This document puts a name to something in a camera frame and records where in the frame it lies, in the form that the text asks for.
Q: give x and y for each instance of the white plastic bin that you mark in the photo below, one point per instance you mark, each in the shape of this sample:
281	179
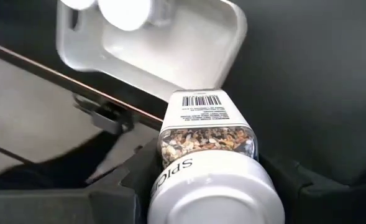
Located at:
185	53

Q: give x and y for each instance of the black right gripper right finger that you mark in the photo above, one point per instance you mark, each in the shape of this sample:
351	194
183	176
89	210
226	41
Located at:
325	205

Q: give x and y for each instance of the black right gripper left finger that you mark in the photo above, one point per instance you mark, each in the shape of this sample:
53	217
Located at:
114	202

